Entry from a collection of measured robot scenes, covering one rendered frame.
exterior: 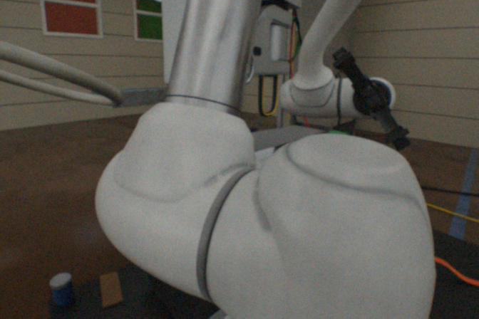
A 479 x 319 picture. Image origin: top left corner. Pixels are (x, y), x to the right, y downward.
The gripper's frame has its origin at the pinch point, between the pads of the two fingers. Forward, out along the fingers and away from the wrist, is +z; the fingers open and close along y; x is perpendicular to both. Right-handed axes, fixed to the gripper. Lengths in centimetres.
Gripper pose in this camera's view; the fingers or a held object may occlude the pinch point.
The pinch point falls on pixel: (368, 97)
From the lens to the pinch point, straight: 45.4
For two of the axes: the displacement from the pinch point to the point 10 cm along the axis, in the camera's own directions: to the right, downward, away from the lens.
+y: -5.2, -8.4, 1.4
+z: -4.5, 1.3, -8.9
